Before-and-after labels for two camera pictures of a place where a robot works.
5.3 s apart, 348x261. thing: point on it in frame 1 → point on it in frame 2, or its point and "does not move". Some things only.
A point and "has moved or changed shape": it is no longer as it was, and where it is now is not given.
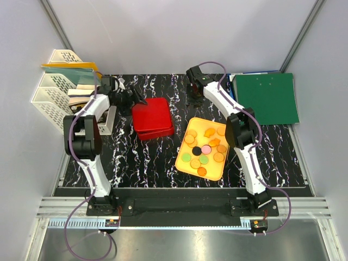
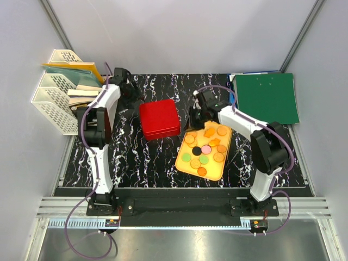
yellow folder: [82, 64] does not move
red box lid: [154, 116] has moved or changed shape
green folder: [271, 95] does not move
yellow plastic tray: [204, 149] does not move
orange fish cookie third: [214, 142] does not move
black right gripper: [196, 103] → [191, 125]
